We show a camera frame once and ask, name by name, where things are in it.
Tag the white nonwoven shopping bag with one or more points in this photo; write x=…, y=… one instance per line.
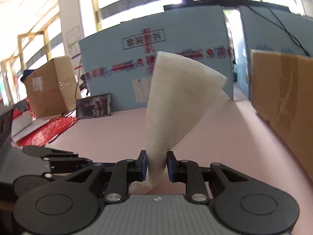
x=182, y=92

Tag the red paper decoration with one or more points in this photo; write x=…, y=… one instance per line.
x=46, y=133

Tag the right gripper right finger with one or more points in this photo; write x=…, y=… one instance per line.
x=239, y=202

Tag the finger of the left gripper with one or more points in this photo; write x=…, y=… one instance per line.
x=45, y=152
x=61, y=166

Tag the open brown cardboard box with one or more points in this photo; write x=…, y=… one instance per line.
x=281, y=87

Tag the white and red flat box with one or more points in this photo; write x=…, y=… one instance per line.
x=20, y=126

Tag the large light blue box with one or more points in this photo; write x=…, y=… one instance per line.
x=124, y=60

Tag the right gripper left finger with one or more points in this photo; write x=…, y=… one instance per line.
x=71, y=203

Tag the smartphone with lit screen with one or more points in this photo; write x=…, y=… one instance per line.
x=93, y=107

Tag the sealed brown cardboard box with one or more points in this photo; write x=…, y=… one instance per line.
x=52, y=89

